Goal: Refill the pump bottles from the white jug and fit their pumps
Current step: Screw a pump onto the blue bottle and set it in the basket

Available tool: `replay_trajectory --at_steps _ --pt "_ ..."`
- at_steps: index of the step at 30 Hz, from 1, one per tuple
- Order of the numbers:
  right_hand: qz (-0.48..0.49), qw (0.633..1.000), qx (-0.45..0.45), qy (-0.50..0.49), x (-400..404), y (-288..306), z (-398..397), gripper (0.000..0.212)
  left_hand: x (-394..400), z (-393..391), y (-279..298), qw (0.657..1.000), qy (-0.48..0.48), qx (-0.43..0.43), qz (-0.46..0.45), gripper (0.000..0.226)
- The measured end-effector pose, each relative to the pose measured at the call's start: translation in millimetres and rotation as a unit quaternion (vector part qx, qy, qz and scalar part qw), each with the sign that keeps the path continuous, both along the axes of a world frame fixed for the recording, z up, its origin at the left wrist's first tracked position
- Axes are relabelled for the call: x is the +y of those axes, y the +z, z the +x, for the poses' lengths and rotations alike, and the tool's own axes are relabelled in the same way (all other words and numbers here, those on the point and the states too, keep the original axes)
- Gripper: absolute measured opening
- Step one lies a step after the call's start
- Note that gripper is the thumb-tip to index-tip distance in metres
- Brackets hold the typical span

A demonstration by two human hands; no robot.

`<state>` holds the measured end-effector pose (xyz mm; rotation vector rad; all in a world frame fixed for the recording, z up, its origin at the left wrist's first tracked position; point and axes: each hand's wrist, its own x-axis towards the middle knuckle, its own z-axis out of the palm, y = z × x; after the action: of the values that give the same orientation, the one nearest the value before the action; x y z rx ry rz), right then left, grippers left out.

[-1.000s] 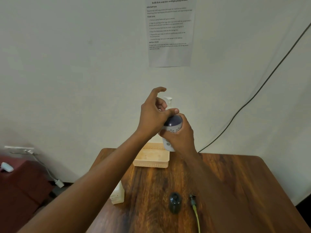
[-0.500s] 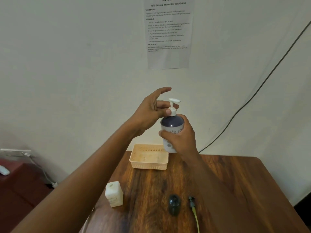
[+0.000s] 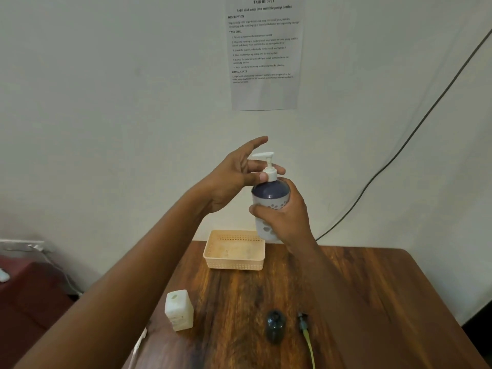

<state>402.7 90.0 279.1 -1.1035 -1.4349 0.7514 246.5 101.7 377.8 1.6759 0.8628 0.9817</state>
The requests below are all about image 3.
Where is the maroon sofa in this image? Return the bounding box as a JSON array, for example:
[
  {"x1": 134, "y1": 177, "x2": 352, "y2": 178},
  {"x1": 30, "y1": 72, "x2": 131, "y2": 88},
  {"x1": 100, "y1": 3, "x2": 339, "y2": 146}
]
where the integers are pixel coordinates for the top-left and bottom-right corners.
[{"x1": 0, "y1": 255, "x2": 77, "y2": 369}]

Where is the person's left forearm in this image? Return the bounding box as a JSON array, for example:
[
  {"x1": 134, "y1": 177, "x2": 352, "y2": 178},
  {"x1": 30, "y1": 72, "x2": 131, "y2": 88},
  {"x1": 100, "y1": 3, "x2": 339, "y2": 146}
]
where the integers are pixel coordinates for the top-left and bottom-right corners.
[{"x1": 15, "y1": 188, "x2": 216, "y2": 369}]

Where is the beige plastic basket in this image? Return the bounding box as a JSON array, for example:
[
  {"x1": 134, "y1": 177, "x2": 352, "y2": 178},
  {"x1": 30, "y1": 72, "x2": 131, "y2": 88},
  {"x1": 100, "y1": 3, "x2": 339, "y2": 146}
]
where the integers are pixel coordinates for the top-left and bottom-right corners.
[{"x1": 202, "y1": 229, "x2": 267, "y2": 272}]

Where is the person's right forearm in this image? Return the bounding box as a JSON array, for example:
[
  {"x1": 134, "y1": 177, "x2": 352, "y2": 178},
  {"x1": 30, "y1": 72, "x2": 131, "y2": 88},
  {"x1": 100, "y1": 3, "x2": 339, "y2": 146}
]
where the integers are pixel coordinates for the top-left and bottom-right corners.
[{"x1": 296, "y1": 240, "x2": 385, "y2": 369}]

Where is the dark teal transparent bottle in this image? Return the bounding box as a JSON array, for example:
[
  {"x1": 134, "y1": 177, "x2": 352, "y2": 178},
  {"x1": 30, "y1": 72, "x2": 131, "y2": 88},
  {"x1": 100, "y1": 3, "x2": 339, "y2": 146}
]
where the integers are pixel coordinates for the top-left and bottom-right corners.
[{"x1": 265, "y1": 309, "x2": 287, "y2": 345}]

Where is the white pump head short tube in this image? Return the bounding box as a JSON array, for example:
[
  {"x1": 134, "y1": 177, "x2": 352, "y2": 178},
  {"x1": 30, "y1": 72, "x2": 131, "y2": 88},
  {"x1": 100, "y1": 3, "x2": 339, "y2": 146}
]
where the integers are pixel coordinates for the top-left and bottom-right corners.
[{"x1": 251, "y1": 151, "x2": 278, "y2": 183}]

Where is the large white soap bottle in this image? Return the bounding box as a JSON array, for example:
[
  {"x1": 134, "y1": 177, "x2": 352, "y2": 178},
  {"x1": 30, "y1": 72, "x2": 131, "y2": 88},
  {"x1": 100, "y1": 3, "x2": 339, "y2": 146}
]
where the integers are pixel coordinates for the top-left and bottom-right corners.
[{"x1": 164, "y1": 289, "x2": 195, "y2": 332}]

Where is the dark pump head yellow tube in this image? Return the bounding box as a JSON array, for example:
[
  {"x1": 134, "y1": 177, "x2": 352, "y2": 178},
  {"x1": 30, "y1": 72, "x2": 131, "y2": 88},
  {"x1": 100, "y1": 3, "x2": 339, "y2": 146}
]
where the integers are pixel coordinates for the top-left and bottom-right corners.
[{"x1": 296, "y1": 312, "x2": 317, "y2": 369}]

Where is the black wall cable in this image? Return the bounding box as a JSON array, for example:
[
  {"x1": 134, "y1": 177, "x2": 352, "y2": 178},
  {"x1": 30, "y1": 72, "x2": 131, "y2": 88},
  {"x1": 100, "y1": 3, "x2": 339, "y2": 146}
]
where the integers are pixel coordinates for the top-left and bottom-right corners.
[{"x1": 315, "y1": 28, "x2": 492, "y2": 242}]

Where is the white adapter cable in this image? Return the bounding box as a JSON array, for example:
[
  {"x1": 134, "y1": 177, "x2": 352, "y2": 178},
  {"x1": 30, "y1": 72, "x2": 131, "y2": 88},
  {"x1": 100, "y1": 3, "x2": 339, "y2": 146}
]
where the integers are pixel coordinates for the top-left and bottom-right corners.
[{"x1": 29, "y1": 243, "x2": 84, "y2": 296}]

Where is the blue and white bottle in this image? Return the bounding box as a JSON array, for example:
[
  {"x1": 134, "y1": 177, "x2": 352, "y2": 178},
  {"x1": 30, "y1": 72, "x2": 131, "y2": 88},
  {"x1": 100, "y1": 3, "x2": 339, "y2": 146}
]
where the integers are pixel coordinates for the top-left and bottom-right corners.
[{"x1": 251, "y1": 176, "x2": 292, "y2": 244}]

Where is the white pump head long tube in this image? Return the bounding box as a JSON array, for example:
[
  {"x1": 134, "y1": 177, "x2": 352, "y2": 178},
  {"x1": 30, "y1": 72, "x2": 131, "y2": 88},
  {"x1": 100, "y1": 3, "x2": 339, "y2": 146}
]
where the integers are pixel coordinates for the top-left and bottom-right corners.
[{"x1": 127, "y1": 326, "x2": 149, "y2": 369}]

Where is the printed paper sheet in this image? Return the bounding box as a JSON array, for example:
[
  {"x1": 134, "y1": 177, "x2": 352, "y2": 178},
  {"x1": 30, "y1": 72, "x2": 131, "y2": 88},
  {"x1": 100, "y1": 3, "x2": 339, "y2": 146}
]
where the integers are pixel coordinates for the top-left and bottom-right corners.
[{"x1": 224, "y1": 0, "x2": 305, "y2": 112}]

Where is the person's left hand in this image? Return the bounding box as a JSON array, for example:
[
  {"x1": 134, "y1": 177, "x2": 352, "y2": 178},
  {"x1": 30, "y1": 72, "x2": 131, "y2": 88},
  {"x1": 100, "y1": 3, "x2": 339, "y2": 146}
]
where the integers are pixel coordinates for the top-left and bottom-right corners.
[{"x1": 201, "y1": 135, "x2": 287, "y2": 216}]

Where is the person's right hand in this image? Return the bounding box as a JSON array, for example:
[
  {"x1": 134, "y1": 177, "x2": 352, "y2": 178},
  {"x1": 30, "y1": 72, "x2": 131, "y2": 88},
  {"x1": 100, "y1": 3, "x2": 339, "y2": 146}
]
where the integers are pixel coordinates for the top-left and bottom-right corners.
[{"x1": 249, "y1": 177, "x2": 318, "y2": 256}]

